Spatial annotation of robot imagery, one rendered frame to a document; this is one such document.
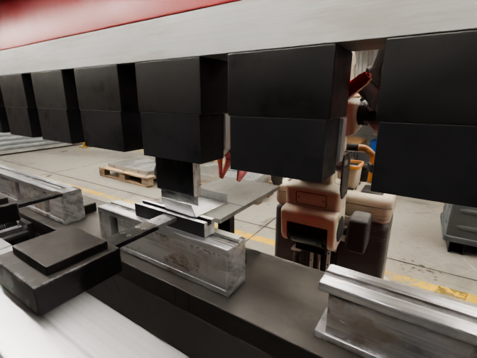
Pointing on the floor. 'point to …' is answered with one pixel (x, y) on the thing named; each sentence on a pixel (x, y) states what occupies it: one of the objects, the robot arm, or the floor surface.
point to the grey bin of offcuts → (458, 227)
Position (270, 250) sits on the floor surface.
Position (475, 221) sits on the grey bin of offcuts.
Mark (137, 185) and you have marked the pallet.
